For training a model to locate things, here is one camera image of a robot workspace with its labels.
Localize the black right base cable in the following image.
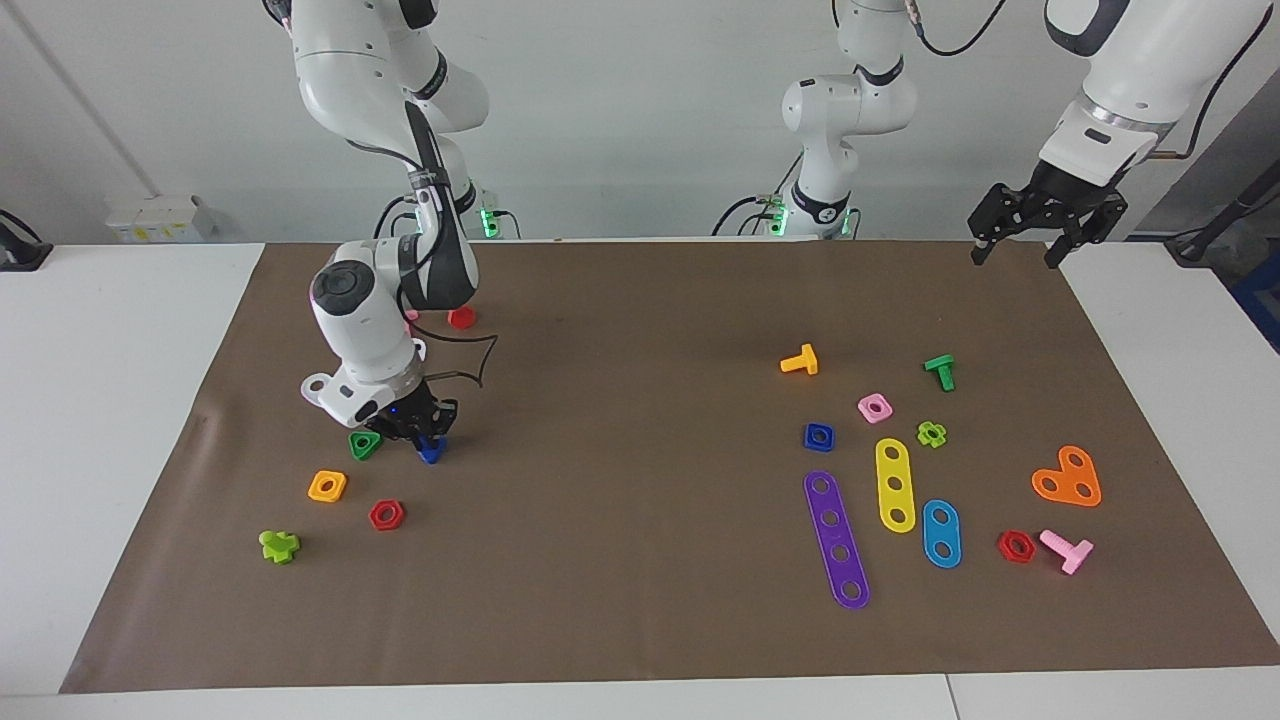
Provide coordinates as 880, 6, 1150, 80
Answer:
372, 194, 421, 242

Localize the blue two-hole strip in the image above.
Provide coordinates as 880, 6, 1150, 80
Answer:
922, 499, 962, 570

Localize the black clamp base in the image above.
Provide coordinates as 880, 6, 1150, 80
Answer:
0, 208, 54, 273

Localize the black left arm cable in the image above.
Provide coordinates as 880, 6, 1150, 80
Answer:
905, 0, 1246, 161

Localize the white curved perforated strip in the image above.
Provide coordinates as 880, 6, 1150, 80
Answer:
300, 340, 428, 401

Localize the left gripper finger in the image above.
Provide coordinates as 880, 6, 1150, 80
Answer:
967, 182, 1023, 267
1044, 194, 1130, 270

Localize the black stand leg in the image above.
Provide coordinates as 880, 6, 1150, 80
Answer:
1165, 160, 1280, 267

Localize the purple four-hole strip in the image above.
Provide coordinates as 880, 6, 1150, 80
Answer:
803, 470, 871, 611

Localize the black base cable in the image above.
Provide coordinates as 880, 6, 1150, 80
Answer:
711, 194, 796, 238
372, 194, 421, 242

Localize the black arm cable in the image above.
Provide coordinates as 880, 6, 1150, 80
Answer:
905, 0, 1246, 161
395, 100, 499, 389

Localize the black left base cable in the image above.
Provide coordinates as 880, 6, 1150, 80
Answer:
711, 194, 796, 238

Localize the blue crate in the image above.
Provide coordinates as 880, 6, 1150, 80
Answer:
1232, 250, 1280, 353

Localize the brown table mat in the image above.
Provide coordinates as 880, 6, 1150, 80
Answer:
58, 240, 1280, 695

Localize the yellow three-hole strip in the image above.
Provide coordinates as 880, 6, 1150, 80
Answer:
875, 437, 918, 534

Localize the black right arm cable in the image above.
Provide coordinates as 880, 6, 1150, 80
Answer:
395, 100, 499, 389

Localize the orange heart perforated plate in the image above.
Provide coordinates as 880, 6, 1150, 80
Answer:
1031, 445, 1103, 508

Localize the white box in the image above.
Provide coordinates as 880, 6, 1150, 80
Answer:
105, 194, 217, 245

